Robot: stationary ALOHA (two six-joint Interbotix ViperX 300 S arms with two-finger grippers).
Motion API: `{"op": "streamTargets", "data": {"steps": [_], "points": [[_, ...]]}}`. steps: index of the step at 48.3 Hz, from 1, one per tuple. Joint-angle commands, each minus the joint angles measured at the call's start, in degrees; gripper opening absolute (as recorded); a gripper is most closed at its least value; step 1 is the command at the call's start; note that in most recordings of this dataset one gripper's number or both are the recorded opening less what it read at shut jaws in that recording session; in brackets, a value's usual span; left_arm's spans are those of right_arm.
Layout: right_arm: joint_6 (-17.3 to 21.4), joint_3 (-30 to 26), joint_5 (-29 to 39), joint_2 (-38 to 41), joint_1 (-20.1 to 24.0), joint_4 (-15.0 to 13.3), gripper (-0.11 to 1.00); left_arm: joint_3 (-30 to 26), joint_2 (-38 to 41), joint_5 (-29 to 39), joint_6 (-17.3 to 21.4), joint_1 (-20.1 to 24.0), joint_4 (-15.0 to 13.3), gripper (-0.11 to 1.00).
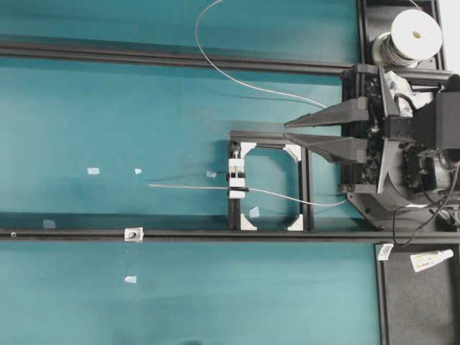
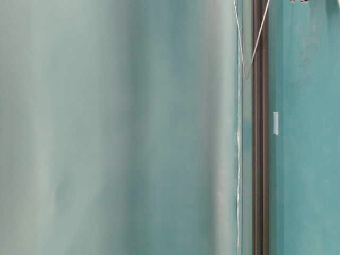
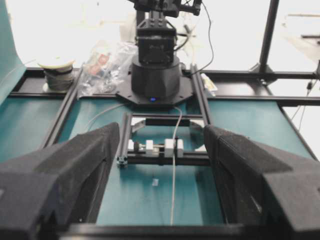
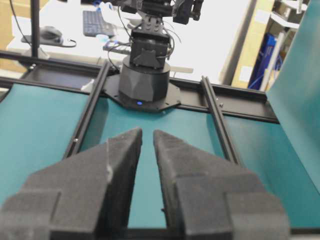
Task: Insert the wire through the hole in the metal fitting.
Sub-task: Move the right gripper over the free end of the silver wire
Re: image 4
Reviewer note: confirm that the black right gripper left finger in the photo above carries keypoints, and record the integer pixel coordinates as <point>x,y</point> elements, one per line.
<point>77,198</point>

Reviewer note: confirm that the black computer mouse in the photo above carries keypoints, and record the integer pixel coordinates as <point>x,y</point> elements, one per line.
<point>51,33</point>

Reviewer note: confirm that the brown cardboard box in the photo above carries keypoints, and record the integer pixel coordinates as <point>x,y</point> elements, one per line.
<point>252,43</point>

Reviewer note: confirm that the black aluminium rail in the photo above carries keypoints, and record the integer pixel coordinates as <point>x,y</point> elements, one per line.
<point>80,131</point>
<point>218,118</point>

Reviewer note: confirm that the black vertical stand pole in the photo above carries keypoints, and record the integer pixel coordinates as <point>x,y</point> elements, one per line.
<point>35,27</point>

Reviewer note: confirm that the black computer keyboard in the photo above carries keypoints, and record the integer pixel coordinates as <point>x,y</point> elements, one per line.
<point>94,24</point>

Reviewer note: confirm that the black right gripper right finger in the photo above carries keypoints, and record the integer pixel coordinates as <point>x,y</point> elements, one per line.
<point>206,197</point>

